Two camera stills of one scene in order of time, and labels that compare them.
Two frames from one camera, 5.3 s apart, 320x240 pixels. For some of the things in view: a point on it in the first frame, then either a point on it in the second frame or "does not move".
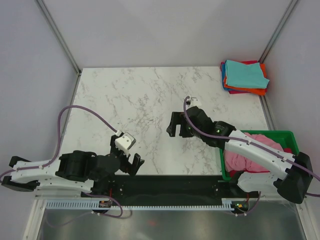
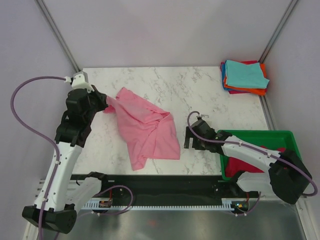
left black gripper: (137, 162) -> (102, 98)
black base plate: (173, 187) does not move
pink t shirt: (235, 160) -> (149, 132)
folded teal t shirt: (250, 75) does not move
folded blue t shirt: (223, 73) does not move
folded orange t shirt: (252, 90) does not move
